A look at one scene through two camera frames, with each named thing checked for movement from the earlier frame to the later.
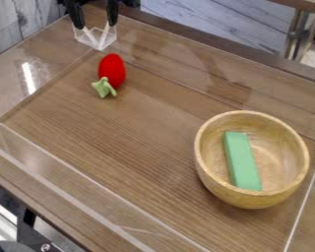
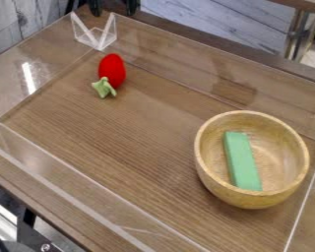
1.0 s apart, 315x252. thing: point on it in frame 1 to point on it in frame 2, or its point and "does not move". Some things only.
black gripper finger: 114,11 to 131,7
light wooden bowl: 252,157 does not move
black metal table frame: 28,234 does not move
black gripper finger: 74,9 to 96,7
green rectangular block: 242,165 does not move
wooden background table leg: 302,30 does not move
